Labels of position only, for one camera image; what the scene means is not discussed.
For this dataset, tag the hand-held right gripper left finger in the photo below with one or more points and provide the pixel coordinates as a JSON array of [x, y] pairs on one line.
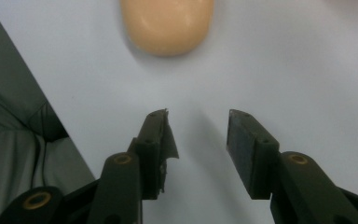
[[150, 146]]

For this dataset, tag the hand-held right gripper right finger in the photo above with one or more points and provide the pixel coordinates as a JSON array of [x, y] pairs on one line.
[[254, 155]]

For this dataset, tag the beige oval soap bar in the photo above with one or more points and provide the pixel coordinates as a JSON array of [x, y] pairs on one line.
[[167, 25]]

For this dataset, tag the grey curtain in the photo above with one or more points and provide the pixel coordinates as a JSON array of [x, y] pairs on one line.
[[9, 130]]

